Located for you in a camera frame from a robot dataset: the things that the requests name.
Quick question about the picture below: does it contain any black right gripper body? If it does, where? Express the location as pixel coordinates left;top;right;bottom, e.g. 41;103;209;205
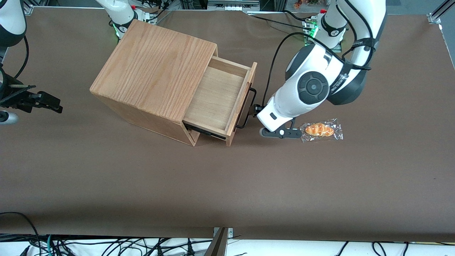
0;91;22;109

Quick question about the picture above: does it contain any black metal drawer handle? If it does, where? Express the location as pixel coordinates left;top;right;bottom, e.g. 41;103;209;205
235;88;257;129

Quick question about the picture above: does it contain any wooden drawer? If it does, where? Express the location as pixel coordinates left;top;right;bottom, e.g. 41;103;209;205
182;56;258;147

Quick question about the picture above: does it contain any wooden drawer cabinet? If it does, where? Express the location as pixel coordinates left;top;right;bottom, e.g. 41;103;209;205
90;20;219;147

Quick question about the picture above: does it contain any plastic wrapped bread roll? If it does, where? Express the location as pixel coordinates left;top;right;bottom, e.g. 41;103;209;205
300;118;344;143

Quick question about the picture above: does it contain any large table mat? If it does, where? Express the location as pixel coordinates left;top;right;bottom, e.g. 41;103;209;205
0;6;455;243

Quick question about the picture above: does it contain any grey metal bar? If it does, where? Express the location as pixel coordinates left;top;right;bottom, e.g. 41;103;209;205
204;228;229;256

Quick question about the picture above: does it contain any aluminium profile corner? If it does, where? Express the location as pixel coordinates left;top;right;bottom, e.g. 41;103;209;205
428;0;455;25

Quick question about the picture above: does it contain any grey left wrist camera bracket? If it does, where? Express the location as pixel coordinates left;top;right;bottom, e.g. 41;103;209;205
259;126;303;140

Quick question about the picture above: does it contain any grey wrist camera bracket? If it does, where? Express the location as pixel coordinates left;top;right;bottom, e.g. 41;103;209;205
259;126;303;140
0;111;19;125

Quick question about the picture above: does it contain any grey right wrist camera bracket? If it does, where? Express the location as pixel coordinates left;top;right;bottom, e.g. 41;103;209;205
0;111;19;125

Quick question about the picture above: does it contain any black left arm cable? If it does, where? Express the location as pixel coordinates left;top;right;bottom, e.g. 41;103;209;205
263;0;374;103

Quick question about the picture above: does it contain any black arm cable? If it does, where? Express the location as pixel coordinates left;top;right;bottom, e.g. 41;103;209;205
12;35;30;79
263;0;374;103

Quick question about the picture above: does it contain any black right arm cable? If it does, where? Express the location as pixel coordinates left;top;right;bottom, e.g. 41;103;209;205
12;35;30;79

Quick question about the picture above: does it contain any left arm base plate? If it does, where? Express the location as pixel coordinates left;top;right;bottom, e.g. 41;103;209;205
302;18;342;53

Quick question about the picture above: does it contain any black cable on table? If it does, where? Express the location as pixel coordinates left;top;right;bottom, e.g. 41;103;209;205
247;14;308;30

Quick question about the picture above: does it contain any aluminium profile rail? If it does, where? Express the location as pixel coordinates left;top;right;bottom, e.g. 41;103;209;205
22;0;48;15

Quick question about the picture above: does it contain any looped black cable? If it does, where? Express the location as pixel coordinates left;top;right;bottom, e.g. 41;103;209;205
0;212;40;256

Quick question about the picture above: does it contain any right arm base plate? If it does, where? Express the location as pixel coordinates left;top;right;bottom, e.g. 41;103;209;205
134;6;157;25

